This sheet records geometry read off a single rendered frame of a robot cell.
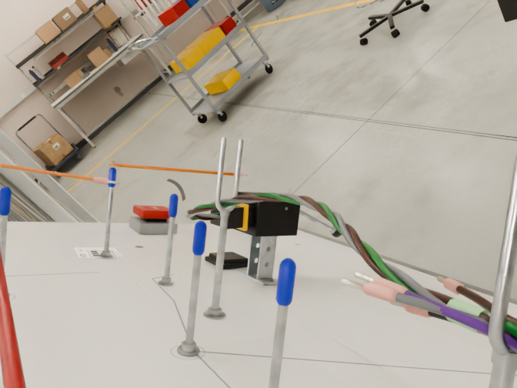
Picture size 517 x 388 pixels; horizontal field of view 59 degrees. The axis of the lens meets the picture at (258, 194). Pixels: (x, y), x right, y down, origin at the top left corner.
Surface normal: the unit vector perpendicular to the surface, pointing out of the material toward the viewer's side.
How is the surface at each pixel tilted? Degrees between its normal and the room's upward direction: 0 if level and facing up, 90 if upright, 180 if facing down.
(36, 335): 48
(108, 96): 90
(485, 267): 0
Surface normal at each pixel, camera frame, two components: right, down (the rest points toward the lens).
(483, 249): -0.56, -0.69
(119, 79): 0.43, 0.22
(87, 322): 0.11, -0.99
